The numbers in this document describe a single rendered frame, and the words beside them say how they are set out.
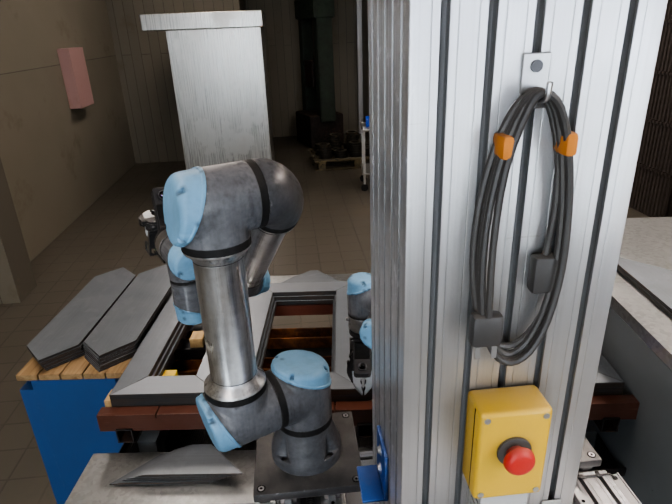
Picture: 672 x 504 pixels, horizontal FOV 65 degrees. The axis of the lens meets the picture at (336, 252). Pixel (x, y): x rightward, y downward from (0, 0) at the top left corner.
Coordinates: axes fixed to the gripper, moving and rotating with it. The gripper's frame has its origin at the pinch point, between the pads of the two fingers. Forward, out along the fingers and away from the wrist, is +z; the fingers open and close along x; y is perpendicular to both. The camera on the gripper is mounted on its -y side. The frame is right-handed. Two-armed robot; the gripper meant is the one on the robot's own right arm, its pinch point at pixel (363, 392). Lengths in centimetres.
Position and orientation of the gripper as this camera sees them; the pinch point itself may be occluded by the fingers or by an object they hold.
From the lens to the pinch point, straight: 155.2
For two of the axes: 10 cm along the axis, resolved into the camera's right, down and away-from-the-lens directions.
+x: -10.0, 0.3, 0.2
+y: 0.0, -3.9, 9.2
